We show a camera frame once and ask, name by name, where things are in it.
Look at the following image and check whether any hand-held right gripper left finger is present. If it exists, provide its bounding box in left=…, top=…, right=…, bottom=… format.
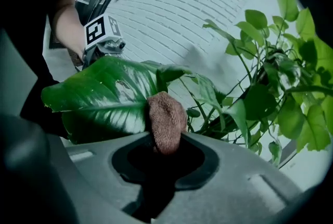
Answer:
left=48, top=132, right=155, bottom=221

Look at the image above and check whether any person's left forearm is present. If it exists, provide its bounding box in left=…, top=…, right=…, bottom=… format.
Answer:
left=53, top=0, right=86, bottom=67

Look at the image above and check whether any green potted plant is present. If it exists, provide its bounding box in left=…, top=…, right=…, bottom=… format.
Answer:
left=41, top=0, right=333, bottom=168

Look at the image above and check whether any person's black clothing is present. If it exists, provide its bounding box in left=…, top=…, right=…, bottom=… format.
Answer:
left=20, top=0, right=86, bottom=139

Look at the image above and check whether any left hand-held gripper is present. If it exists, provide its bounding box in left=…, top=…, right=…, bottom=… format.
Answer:
left=82, top=13, right=127, bottom=67

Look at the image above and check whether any brown cloth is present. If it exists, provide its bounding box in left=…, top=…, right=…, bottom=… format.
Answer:
left=147, top=91, right=188, bottom=156

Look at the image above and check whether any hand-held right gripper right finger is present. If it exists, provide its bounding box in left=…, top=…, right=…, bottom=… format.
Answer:
left=156, top=132, right=309, bottom=224

